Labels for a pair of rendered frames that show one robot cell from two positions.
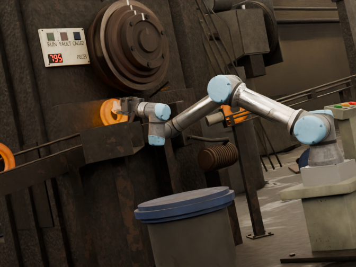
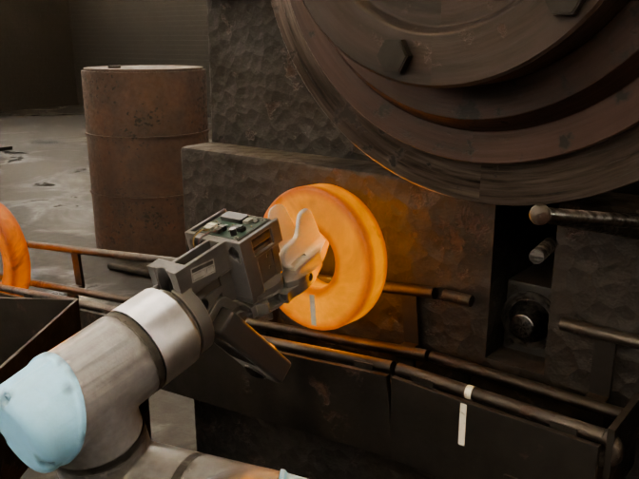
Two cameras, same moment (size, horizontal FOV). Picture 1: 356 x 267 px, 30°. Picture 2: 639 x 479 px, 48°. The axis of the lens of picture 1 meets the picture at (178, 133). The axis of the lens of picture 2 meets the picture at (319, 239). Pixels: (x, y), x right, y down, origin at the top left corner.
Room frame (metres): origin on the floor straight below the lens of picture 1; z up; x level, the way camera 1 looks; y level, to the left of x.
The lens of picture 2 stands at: (3.19, -0.44, 1.01)
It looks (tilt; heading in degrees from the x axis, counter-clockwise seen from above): 16 degrees down; 86
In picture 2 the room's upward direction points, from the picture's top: straight up
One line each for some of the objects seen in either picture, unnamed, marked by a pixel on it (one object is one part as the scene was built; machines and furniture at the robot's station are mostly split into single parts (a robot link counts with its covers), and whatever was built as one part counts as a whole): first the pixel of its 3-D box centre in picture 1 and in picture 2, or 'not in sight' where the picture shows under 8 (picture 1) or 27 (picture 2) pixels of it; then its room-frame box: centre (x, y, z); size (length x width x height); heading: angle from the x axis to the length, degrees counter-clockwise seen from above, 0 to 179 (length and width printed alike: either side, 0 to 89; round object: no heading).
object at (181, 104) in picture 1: (178, 124); not in sight; (3.56, -0.01, 0.68); 0.11 x 0.08 x 0.24; 47
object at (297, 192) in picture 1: (330, 185); not in sight; (2.86, -0.60, 0.28); 0.32 x 0.32 x 0.04; 51
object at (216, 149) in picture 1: (225, 194); not in sight; (3.53, -0.18, 0.27); 0.22 x 0.13 x 0.53; 137
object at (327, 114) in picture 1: (320, 125); not in sight; (2.85, -0.60, 0.54); 0.13 x 0.12 x 0.14; 153
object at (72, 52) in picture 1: (64, 46); not in sight; (3.20, 0.45, 1.15); 0.26 x 0.02 x 0.18; 137
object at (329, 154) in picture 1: (324, 152); not in sight; (2.86, -0.60, 0.43); 0.15 x 0.15 x 0.10
